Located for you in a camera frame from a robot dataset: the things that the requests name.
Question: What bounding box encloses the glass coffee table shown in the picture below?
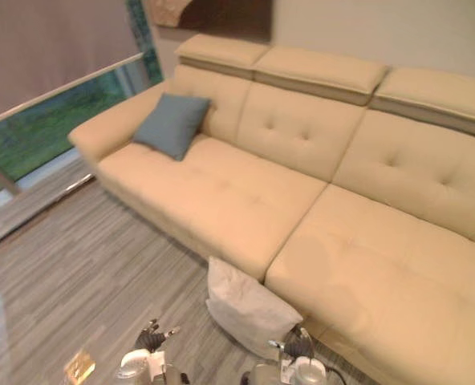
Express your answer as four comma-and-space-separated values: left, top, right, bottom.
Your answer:
0, 291, 114, 385

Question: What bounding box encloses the gold foil object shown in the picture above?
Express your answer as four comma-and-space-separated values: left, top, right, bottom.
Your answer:
63, 347, 97, 383

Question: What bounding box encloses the white square cushion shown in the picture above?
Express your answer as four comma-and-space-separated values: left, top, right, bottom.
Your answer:
205, 256, 304, 361

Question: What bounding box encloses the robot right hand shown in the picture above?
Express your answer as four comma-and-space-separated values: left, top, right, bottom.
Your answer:
267, 326, 315, 359

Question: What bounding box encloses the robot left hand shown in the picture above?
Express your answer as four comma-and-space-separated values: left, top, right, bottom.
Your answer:
134, 318, 181, 355

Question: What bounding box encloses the blue square cushion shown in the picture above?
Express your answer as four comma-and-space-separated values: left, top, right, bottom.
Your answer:
132, 93, 212, 162

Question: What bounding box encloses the cream leather sofa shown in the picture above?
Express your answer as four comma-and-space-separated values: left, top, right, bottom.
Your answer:
67, 33, 475, 385

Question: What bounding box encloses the dark wall painting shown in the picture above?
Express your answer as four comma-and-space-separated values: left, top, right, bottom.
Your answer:
148, 0, 272, 43

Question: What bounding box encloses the brown roller blind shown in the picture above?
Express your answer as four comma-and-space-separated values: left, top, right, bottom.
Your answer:
0, 0, 145, 130

